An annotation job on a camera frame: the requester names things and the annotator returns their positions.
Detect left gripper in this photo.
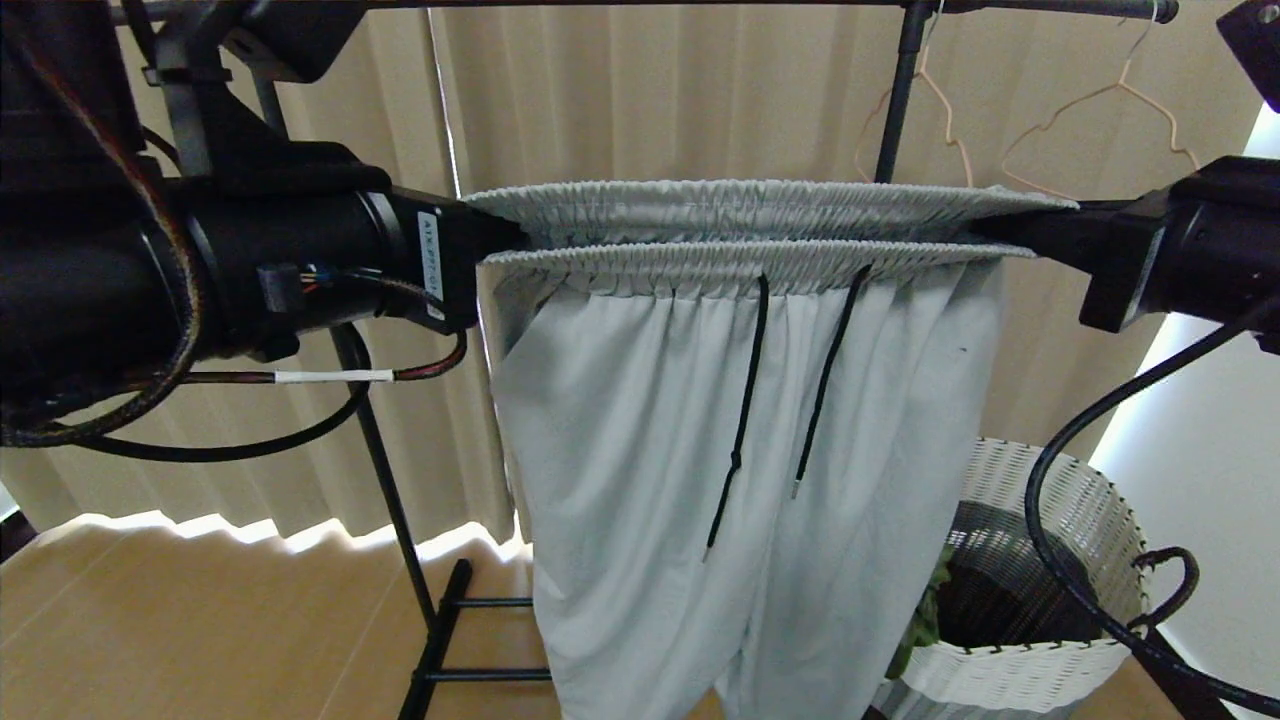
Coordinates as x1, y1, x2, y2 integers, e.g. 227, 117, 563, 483
185, 185, 483, 361

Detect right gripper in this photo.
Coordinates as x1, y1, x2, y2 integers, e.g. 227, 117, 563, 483
1080, 155, 1280, 336

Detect pink clothes hanger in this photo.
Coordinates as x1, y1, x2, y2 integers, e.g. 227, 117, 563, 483
855, 30, 976, 191
1000, 15, 1201, 201

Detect pale grey shorts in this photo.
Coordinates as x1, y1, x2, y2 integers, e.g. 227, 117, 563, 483
465, 178, 1081, 720

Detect white laundry basket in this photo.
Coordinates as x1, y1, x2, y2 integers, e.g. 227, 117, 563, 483
870, 437, 1201, 720

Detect black clothes rack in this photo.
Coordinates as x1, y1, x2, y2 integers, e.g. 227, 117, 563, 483
110, 0, 1181, 720

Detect beige curtain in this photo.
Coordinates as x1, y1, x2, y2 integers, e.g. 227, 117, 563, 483
0, 0, 1271, 551

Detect green garment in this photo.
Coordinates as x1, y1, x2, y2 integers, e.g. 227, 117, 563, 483
885, 545, 956, 681

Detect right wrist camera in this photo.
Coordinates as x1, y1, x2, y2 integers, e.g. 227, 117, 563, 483
1215, 0, 1280, 113

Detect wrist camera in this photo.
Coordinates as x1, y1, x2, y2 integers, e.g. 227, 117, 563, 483
110, 0, 371, 181
1215, 0, 1280, 113

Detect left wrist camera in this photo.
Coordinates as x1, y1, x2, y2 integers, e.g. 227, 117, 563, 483
110, 0, 371, 181

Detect black cable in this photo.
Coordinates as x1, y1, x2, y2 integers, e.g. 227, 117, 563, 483
1025, 295, 1280, 716
60, 322, 373, 463

